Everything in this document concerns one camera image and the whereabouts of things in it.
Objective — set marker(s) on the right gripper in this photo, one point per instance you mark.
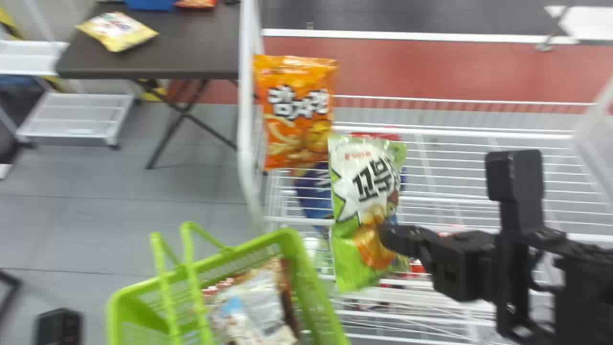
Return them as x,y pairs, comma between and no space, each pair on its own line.
459,268

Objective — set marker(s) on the green snack packet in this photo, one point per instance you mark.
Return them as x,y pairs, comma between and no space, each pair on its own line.
366,191

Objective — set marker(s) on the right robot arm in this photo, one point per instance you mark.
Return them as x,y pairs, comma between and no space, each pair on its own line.
586,292

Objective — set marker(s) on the blue snack packet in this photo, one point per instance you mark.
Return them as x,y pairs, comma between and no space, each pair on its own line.
313,194

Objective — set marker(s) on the green basket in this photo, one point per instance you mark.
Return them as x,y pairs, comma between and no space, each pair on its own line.
306,282

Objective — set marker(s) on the red snack packet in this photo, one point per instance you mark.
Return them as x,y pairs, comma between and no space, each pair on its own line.
376,136

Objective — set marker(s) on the white snack packet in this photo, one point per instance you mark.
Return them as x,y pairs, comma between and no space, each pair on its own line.
254,311

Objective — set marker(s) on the orange snack packet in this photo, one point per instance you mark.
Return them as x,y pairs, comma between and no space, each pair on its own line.
294,110
195,3

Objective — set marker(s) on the dark side table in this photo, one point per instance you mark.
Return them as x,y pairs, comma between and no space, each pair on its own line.
191,43

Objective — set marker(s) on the blue basket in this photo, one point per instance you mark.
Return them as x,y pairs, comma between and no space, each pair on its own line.
149,4

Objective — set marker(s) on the white shelf trolley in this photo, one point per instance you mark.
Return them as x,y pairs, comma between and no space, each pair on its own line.
72,120

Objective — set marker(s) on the yellow snack packet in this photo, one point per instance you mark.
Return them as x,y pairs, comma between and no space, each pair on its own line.
117,31

